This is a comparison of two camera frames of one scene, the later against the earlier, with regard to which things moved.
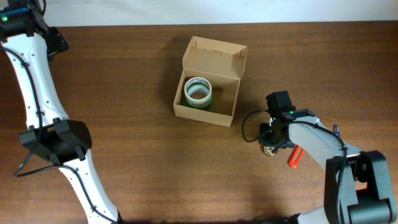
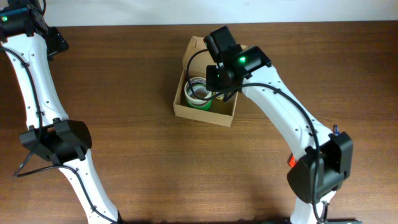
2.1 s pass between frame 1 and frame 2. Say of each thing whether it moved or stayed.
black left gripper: stayed
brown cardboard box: stayed
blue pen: stayed
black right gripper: moved
